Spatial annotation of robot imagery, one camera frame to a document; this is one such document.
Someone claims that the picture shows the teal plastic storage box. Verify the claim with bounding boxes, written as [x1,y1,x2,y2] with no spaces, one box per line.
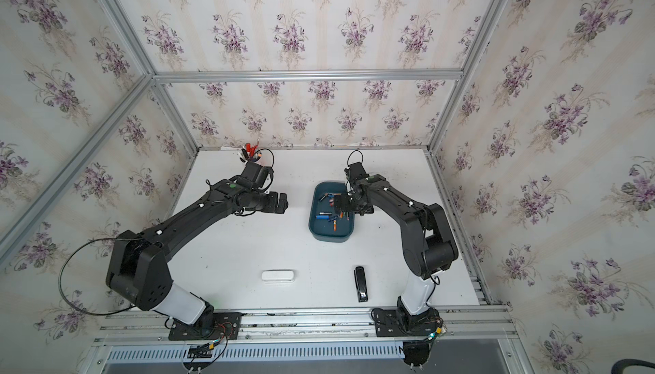
[308,181,355,243]

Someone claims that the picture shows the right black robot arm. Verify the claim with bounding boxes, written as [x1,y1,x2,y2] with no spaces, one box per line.
[334,163,459,319]

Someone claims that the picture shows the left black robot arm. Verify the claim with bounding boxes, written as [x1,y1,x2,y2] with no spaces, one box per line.
[106,163,288,331]

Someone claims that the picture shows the white eraser box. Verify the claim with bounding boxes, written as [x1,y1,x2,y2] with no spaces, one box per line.
[261,269,295,283]

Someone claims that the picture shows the black stapler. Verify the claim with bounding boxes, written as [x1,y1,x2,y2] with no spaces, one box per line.
[354,266,368,302]

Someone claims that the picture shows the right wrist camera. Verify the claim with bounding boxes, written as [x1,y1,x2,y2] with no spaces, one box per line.
[345,162,368,186]

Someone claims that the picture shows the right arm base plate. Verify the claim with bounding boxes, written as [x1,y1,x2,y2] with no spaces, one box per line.
[370,307,445,340]

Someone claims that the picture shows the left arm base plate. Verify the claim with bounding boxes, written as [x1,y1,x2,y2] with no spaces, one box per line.
[168,312,243,342]

